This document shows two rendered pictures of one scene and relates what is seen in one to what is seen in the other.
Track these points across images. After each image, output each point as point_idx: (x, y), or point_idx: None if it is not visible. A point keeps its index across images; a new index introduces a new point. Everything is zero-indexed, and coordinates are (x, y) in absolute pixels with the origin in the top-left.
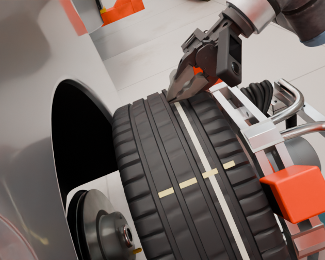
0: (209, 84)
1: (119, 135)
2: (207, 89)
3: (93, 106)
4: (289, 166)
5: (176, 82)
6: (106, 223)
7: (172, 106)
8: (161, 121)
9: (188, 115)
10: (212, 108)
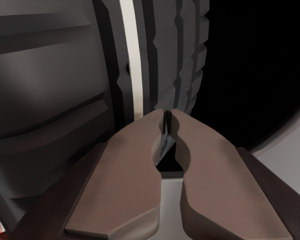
0: (45, 218)
1: (207, 37)
2: (47, 189)
3: (165, 169)
4: None
5: (223, 140)
6: None
7: (148, 104)
8: (169, 43)
9: (118, 29)
10: None
